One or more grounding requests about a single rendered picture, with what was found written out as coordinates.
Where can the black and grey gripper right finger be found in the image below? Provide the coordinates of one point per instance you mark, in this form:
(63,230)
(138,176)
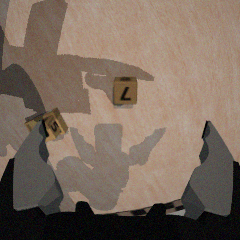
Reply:
(212,195)

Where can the tan wooden number cube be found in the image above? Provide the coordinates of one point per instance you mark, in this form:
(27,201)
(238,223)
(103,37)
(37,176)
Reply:
(125,90)
(52,128)

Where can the brown wooden tray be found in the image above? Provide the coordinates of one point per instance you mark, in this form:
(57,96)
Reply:
(30,123)

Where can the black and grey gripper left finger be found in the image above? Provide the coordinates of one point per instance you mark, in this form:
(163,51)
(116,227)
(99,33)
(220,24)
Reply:
(29,188)

